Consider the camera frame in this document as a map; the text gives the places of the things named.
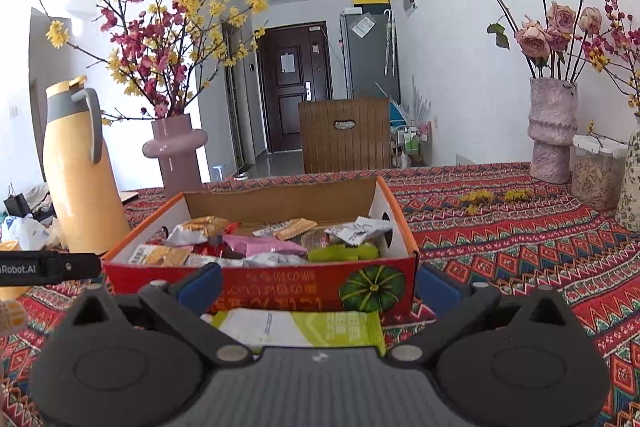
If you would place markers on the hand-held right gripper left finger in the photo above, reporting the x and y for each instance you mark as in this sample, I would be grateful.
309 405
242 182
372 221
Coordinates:
200 288

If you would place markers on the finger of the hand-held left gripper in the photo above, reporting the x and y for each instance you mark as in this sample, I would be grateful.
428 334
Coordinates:
72 264

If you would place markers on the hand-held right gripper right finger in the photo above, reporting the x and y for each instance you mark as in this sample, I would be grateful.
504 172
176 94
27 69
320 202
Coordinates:
440 289

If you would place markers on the pile of snack packets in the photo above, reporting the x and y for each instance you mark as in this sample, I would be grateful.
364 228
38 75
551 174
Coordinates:
260 247

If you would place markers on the red cardboard box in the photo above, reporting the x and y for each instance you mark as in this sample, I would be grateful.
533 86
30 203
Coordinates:
300 288

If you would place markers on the long green white snack packet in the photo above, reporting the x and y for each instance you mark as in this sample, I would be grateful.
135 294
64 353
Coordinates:
300 331

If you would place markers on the white plastic bag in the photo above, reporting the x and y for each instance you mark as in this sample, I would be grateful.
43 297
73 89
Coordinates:
25 232

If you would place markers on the yellow mug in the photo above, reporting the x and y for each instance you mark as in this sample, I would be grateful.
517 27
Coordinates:
10 318

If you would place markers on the small black bag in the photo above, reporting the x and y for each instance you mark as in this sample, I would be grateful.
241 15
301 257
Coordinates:
17 206

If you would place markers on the yellow thermos jug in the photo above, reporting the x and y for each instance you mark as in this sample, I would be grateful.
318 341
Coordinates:
80 187

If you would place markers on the fallen yellow petals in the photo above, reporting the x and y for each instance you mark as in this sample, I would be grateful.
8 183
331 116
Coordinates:
477 196

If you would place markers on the small storage cart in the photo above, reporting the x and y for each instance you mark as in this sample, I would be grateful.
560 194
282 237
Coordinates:
412 143

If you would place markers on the wooden chair back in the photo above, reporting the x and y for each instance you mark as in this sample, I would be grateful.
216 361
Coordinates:
325 147

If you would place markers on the purple textured vase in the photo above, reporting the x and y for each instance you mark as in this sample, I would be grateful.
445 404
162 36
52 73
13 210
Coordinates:
550 142

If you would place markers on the clear lidded food container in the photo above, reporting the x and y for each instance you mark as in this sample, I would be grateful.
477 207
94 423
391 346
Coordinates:
595 182

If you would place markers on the dark brown door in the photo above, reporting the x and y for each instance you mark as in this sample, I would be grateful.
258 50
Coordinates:
295 109

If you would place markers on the floral print vase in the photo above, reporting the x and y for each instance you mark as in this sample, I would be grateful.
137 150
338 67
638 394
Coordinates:
631 187

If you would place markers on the grey refrigerator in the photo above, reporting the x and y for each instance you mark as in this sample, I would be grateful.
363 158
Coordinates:
365 67

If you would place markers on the pink and yellow blossom branches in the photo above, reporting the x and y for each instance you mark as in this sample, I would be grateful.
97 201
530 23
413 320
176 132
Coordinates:
145 37

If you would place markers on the paper sheet on door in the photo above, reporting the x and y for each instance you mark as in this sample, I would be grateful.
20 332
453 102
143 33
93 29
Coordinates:
288 62

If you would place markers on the white umbrella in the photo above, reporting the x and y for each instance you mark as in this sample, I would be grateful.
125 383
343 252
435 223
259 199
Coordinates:
390 42

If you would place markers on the dried pink roses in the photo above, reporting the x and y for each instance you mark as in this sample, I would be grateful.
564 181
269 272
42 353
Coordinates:
532 39

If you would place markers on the paper sheet on refrigerator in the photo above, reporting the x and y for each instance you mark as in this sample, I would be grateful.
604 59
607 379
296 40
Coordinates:
363 27

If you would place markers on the yellow black box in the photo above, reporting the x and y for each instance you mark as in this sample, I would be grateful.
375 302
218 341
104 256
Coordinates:
371 2

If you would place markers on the red and yellow berry branches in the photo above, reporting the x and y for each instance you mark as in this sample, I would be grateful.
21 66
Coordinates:
620 37

